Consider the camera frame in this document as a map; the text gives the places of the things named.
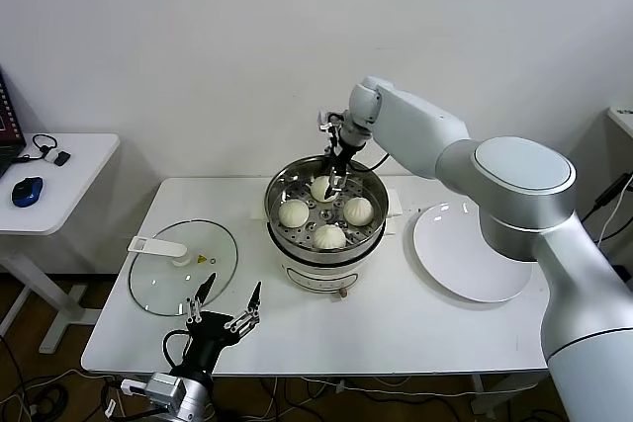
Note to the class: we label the white steamed baozi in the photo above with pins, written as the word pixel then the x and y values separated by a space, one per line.
pixel 330 237
pixel 358 211
pixel 319 190
pixel 294 213

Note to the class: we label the white electric cooker base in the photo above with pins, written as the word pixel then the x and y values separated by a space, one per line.
pixel 316 278

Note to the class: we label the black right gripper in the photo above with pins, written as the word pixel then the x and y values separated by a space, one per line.
pixel 347 155

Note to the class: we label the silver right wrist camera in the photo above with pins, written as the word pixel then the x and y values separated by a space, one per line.
pixel 330 121

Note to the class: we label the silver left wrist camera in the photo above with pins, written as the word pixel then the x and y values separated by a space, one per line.
pixel 163 387

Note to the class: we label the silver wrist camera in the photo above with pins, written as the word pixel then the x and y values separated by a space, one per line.
pixel 163 387
pixel 330 121

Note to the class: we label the small black device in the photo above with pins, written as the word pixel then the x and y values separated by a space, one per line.
pixel 63 160

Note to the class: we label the stainless steel steamer basket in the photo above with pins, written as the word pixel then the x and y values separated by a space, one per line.
pixel 368 246

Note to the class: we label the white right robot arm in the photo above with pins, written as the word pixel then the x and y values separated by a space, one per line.
pixel 519 180

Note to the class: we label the white round plate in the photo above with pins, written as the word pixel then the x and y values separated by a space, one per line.
pixel 445 254

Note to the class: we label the small white side table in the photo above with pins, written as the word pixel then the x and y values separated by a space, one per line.
pixel 84 180

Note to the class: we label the black laptop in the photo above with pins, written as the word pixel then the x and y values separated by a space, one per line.
pixel 7 135

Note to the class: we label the blue computer mouse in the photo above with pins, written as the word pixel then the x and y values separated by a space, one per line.
pixel 28 192

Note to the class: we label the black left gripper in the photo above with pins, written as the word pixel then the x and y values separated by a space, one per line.
pixel 210 333

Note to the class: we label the large white table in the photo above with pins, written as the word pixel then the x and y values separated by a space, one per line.
pixel 346 333

